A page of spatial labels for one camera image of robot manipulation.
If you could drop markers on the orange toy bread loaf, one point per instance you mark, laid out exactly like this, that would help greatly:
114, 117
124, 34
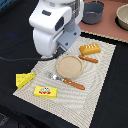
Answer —
90, 49

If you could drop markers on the wooden handled toy knife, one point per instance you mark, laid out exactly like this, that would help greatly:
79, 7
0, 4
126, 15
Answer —
88, 59

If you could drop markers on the yellow toy cheese wedge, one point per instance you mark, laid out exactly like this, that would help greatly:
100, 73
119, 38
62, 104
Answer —
23, 79

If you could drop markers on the round wooden plate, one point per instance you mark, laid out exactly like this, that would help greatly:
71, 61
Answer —
69, 66

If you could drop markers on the yellow toy butter box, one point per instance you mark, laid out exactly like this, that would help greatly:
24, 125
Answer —
49, 92

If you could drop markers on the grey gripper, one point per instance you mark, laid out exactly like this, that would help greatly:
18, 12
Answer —
65, 41

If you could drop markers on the wooden handled toy fork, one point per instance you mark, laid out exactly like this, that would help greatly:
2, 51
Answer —
55, 77

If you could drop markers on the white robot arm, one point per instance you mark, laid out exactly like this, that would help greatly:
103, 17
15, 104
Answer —
55, 24

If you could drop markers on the grey toy stock pot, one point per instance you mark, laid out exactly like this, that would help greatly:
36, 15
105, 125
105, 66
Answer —
93, 11

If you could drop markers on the beige toy bowl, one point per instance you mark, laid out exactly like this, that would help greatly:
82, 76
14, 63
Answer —
122, 14

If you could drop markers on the beige woven placemat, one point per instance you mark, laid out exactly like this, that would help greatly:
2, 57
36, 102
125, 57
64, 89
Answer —
71, 104

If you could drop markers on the pink toy stove board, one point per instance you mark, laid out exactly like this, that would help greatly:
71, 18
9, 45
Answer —
107, 27

